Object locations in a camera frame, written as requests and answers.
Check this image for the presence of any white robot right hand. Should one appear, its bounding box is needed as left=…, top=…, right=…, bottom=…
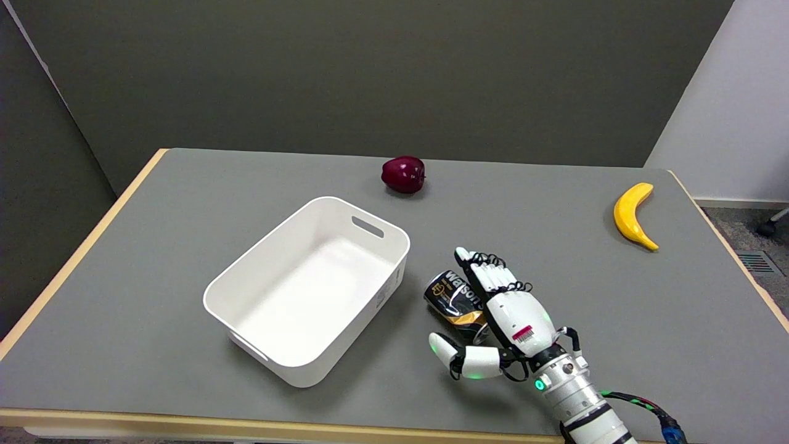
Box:
left=428, top=246, right=563, bottom=380

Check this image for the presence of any black Watsons drink can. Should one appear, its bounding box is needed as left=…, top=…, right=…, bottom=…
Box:
left=423, top=269, right=494, bottom=345

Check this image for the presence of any yellow banana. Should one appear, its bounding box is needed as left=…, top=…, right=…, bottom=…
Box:
left=613, top=182, right=660, bottom=252

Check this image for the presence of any dark red apple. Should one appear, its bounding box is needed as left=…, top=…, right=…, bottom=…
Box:
left=381, top=155, right=427, bottom=195

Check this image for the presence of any white plastic storage bin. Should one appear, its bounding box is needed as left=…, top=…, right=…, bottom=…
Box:
left=203, top=196, right=411, bottom=389

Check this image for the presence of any floor vent grille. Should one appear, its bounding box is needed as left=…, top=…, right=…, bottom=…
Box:
left=737, top=250, right=784, bottom=277

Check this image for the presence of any black chair caster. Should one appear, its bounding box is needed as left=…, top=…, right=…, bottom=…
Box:
left=757, top=207, right=789, bottom=239

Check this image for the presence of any black cable with green marks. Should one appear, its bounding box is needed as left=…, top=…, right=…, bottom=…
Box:
left=601, top=390, right=689, bottom=444

